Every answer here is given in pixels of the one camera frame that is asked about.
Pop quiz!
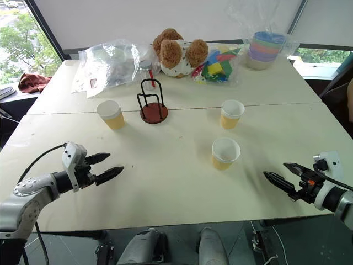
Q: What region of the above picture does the grey left robot leg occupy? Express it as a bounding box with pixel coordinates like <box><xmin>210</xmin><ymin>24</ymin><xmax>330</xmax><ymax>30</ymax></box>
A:
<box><xmin>116</xmin><ymin>227</ymin><xmax>168</xmax><ymax>265</ymax></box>

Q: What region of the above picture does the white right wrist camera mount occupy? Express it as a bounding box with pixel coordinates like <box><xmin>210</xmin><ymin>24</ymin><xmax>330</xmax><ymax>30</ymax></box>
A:
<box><xmin>312</xmin><ymin>150</ymin><xmax>345</xmax><ymax>180</ymax></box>

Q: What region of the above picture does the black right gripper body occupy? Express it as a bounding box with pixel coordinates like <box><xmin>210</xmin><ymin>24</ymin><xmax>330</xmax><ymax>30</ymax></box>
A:
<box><xmin>288</xmin><ymin>168</ymin><xmax>326</xmax><ymax>204</ymax></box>

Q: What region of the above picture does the red brown cloth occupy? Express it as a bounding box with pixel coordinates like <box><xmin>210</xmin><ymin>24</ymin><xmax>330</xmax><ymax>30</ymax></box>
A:
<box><xmin>18</xmin><ymin>72</ymin><xmax>53</xmax><ymax>95</ymax></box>

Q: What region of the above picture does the dark chair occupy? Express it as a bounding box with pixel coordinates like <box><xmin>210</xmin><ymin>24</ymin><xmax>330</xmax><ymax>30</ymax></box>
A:
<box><xmin>319</xmin><ymin>55</ymin><xmax>353</xmax><ymax>125</ymax></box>

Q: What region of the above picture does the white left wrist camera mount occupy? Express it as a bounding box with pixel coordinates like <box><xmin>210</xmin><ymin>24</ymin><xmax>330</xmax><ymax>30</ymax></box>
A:
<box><xmin>61</xmin><ymin>141</ymin><xmax>88</xmax><ymax>193</ymax></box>

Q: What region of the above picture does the white floor cable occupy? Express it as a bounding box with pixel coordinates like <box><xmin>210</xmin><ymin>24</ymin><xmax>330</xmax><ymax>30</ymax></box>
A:
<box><xmin>249</xmin><ymin>220</ymin><xmax>287</xmax><ymax>265</ymax></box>

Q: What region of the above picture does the yellow white paper cup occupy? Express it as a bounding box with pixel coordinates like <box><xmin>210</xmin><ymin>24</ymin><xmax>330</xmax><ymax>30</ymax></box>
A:
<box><xmin>96</xmin><ymin>99</ymin><xmax>125</xmax><ymax>131</ymax></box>
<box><xmin>220</xmin><ymin>99</ymin><xmax>245</xmax><ymax>130</ymax></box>
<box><xmin>211</xmin><ymin>137</ymin><xmax>241</xmax><ymax>171</ymax></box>

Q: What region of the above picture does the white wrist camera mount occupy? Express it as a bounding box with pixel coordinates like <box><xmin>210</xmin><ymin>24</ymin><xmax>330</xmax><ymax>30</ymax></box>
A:
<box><xmin>61</xmin><ymin>141</ymin><xmax>88</xmax><ymax>193</ymax></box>
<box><xmin>312</xmin><ymin>150</ymin><xmax>345</xmax><ymax>180</ymax></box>

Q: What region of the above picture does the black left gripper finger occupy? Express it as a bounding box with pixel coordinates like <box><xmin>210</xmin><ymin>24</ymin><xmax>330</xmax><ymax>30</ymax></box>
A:
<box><xmin>94</xmin><ymin>166</ymin><xmax>125</xmax><ymax>186</ymax></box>
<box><xmin>85</xmin><ymin>152</ymin><xmax>111</xmax><ymax>166</ymax></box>

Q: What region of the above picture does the grey robot leg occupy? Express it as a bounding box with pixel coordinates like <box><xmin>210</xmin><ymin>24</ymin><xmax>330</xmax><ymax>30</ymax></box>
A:
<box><xmin>197</xmin><ymin>226</ymin><xmax>230</xmax><ymax>265</ymax></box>
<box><xmin>116</xmin><ymin>227</ymin><xmax>168</xmax><ymax>265</ymax></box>

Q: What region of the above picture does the bag of colourful blocks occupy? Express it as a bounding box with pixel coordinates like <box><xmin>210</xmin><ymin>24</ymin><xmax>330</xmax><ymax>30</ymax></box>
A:
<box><xmin>190</xmin><ymin>44</ymin><xmax>246</xmax><ymax>87</ymax></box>

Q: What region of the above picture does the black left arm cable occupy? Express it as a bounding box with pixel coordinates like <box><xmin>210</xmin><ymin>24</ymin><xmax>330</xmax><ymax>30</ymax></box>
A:
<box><xmin>17</xmin><ymin>144</ymin><xmax>67</xmax><ymax>184</ymax></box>

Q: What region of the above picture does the clear plastic bottle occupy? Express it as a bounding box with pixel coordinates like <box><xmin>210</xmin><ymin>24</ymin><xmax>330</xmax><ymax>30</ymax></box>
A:
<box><xmin>138</xmin><ymin>60</ymin><xmax>157</xmax><ymax>92</ymax></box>

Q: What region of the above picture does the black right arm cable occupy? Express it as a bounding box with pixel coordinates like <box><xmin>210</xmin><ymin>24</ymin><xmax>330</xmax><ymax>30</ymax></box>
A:
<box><xmin>317</xmin><ymin>164</ymin><xmax>353</xmax><ymax>191</ymax></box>

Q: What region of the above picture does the clear plastic bag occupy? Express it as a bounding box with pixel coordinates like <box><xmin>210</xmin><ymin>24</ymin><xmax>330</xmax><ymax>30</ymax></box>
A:
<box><xmin>71</xmin><ymin>38</ymin><xmax>141</xmax><ymax>99</ymax></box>

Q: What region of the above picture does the stack of colourful bowls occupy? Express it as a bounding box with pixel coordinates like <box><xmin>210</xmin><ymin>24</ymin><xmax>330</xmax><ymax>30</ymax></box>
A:
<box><xmin>227</xmin><ymin>0</ymin><xmax>301</xmax><ymax>71</ymax></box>

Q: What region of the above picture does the brown teddy bear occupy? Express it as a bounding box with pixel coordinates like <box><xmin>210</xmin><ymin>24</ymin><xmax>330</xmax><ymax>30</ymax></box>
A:
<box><xmin>152</xmin><ymin>28</ymin><xmax>210</xmax><ymax>80</ymax></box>

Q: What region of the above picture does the brown wire cup holder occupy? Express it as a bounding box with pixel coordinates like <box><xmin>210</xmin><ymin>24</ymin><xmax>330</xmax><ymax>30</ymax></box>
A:
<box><xmin>136</xmin><ymin>78</ymin><xmax>169</xmax><ymax>125</ymax></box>

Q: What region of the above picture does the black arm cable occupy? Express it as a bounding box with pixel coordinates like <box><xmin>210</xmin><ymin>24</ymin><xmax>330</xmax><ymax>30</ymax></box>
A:
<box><xmin>317</xmin><ymin>164</ymin><xmax>353</xmax><ymax>191</ymax></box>
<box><xmin>17</xmin><ymin>144</ymin><xmax>67</xmax><ymax>184</ymax></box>

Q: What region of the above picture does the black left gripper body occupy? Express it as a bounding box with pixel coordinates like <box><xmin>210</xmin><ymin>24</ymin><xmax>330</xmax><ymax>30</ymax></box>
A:
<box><xmin>73</xmin><ymin>156</ymin><xmax>96</xmax><ymax>190</ymax></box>

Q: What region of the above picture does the grey right robot leg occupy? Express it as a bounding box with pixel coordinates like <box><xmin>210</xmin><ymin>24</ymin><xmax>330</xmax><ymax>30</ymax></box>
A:
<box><xmin>197</xmin><ymin>226</ymin><xmax>230</xmax><ymax>265</ymax></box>

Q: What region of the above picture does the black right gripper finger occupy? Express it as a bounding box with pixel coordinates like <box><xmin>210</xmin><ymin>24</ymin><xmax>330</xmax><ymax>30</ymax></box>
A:
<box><xmin>263</xmin><ymin>171</ymin><xmax>297</xmax><ymax>197</ymax></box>
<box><xmin>283</xmin><ymin>162</ymin><xmax>306</xmax><ymax>177</ymax></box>

